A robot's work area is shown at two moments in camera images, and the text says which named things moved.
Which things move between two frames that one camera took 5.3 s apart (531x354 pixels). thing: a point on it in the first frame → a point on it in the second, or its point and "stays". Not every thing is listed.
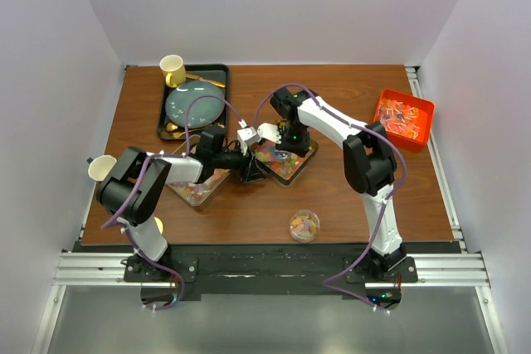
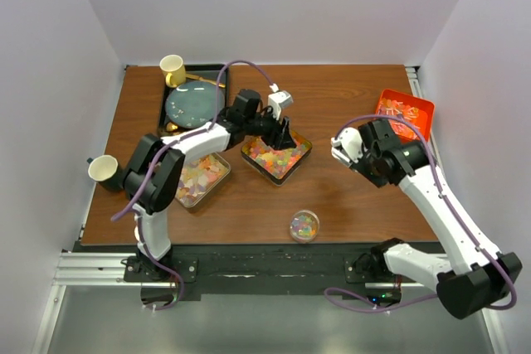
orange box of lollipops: (405, 118) stays
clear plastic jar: (304, 226) stays
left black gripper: (248, 168) → (286, 141)
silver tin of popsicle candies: (198, 193) stays
